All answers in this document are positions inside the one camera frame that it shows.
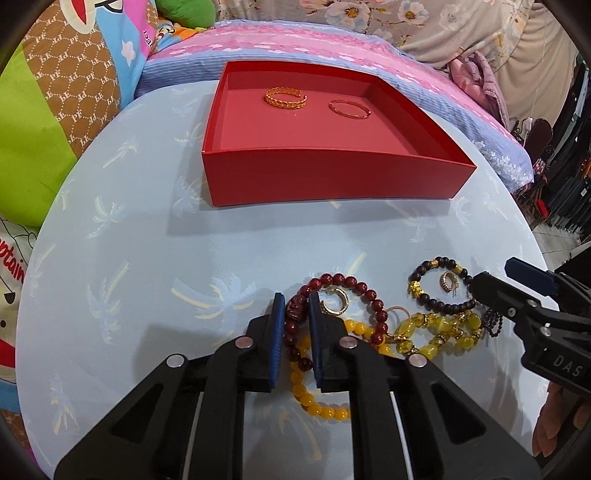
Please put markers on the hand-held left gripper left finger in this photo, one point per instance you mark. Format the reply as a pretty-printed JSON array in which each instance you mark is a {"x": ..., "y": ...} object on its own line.
[{"x": 277, "y": 341}]

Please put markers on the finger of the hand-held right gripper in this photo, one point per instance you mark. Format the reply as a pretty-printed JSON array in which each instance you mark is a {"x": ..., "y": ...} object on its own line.
[
  {"x": 498, "y": 290},
  {"x": 531, "y": 277}
]

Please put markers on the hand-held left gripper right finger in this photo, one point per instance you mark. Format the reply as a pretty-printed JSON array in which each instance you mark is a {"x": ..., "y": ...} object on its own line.
[{"x": 316, "y": 341}]

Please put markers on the large gold hoop earring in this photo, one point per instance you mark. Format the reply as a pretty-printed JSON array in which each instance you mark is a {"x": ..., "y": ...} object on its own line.
[{"x": 344, "y": 297}]

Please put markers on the small gold hoop earring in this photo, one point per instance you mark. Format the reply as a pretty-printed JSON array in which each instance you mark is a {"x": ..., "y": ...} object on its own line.
[{"x": 445, "y": 282}]

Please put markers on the red cardboard box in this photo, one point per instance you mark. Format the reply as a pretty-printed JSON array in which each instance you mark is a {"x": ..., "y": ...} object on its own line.
[{"x": 332, "y": 175}]

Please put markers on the person's right hand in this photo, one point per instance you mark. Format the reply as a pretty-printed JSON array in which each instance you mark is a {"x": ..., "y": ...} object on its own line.
[{"x": 561, "y": 420}]

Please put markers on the purple quilted cloth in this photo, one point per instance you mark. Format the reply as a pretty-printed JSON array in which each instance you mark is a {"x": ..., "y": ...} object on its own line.
[{"x": 480, "y": 83}]

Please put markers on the thin rose gold bangle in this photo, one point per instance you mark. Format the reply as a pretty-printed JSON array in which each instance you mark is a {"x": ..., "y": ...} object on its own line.
[{"x": 332, "y": 109}]

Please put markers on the pink and blue bedsheet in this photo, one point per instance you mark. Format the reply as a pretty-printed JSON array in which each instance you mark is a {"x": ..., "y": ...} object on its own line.
[{"x": 415, "y": 60}]

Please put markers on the beige floral cloth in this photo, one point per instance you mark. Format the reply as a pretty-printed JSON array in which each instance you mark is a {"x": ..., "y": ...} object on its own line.
[{"x": 461, "y": 27}]

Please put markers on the colourful cartoon printed blanket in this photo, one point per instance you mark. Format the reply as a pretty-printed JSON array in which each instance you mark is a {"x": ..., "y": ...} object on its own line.
[{"x": 69, "y": 92}]

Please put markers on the green pillow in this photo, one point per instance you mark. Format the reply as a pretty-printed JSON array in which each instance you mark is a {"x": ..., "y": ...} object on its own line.
[{"x": 184, "y": 11}]

